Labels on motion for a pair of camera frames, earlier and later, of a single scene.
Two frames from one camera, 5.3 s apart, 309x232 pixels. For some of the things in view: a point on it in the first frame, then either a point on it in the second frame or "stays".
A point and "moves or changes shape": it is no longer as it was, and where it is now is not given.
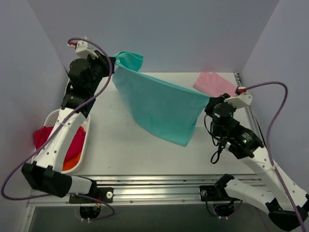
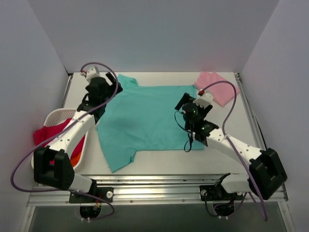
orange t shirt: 71,164 stays
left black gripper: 105,64 → 106,83
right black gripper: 213,103 → 193,104
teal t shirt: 161,109 moves or changes shape
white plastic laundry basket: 84,123 stays
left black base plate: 105,194 stays
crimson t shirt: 41,136 stays
